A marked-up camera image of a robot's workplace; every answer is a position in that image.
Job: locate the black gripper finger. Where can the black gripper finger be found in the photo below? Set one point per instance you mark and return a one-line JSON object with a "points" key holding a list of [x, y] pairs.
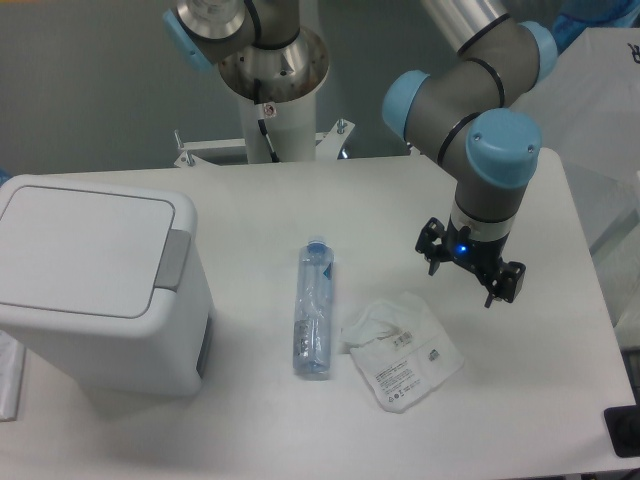
{"points": [[505, 283], [430, 244]]}

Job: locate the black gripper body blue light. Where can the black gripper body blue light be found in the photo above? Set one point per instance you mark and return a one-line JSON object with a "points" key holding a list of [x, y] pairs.
{"points": [[477, 246]]}

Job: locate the white push-lid trash can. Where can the white push-lid trash can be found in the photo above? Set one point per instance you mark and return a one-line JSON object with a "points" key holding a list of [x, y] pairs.
{"points": [[105, 283]]}

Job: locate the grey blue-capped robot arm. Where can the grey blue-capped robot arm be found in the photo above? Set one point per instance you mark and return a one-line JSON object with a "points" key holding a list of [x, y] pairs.
{"points": [[463, 121]]}

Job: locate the crumpled white plastic bag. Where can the crumpled white plastic bag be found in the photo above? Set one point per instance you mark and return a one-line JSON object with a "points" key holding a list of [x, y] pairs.
{"points": [[401, 350]]}

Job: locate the clear plastic water bottle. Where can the clear plastic water bottle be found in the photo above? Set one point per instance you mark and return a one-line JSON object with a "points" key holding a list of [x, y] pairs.
{"points": [[311, 352]]}

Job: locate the white box at right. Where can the white box at right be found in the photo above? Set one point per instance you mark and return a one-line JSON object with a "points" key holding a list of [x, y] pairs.
{"points": [[588, 111]]}

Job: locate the black device at table edge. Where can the black device at table edge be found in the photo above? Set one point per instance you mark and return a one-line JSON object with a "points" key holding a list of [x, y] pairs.
{"points": [[623, 426]]}

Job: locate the blue plastic cover top right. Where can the blue plastic cover top right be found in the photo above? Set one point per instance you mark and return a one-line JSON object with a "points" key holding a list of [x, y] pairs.
{"points": [[576, 16]]}

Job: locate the clear plastic sheet at left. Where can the clear plastic sheet at left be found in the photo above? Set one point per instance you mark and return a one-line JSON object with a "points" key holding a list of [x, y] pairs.
{"points": [[12, 367]]}

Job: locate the white metal base frame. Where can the white metal base frame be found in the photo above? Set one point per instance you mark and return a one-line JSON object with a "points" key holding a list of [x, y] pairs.
{"points": [[328, 147]]}

